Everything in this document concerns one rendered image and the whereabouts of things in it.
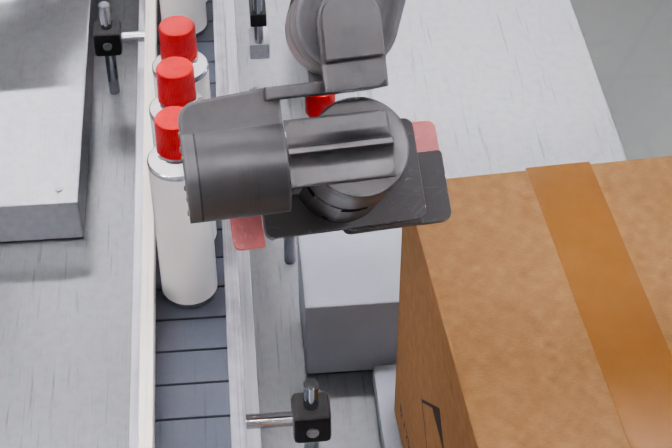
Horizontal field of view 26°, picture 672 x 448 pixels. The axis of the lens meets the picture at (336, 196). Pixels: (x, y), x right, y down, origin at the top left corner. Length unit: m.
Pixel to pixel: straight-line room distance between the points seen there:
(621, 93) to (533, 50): 1.32
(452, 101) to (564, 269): 0.63
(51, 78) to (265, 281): 0.36
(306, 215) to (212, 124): 0.12
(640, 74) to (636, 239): 2.04
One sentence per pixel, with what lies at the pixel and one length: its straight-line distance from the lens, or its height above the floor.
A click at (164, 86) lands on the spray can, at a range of 1.27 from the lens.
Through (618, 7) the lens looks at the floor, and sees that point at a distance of 3.29.
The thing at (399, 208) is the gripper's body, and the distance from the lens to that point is 0.91.
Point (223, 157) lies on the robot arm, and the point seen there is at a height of 1.33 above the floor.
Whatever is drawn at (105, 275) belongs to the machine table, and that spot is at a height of 0.83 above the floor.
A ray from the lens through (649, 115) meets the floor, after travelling 3.00.
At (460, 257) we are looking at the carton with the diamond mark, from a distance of 1.04.
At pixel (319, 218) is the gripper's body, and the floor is 1.23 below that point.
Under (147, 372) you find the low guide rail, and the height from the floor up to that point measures 0.92.
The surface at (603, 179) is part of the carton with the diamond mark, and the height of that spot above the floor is 1.12.
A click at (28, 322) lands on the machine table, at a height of 0.83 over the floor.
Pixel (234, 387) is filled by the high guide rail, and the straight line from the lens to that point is 1.17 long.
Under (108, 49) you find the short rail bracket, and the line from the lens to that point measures 1.61.
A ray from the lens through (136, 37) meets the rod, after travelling 1.61.
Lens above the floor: 1.85
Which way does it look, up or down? 42 degrees down
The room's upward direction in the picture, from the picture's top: straight up
